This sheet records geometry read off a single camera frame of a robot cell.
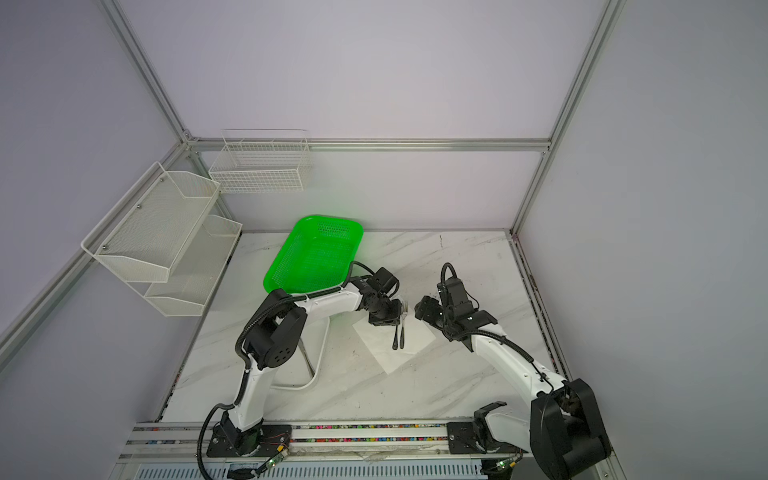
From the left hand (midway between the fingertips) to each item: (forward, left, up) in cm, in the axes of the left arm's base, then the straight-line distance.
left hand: (399, 322), depth 93 cm
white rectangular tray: (-16, +30, -1) cm, 34 cm away
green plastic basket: (+29, +31, -2) cm, 43 cm away
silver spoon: (-6, +1, -2) cm, 7 cm away
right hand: (-1, -6, +10) cm, 11 cm away
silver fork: (-3, -1, -1) cm, 3 cm away
